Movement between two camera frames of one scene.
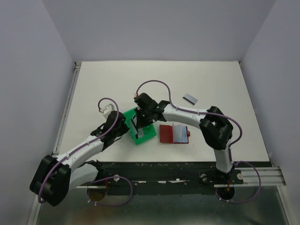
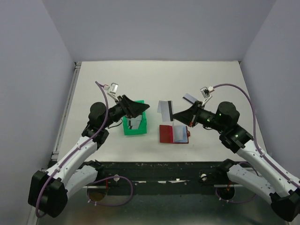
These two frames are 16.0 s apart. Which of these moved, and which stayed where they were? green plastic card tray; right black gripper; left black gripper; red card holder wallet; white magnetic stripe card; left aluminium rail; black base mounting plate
Moved: right black gripper; green plastic card tray; left black gripper
Stayed: left aluminium rail; red card holder wallet; black base mounting plate; white magnetic stripe card
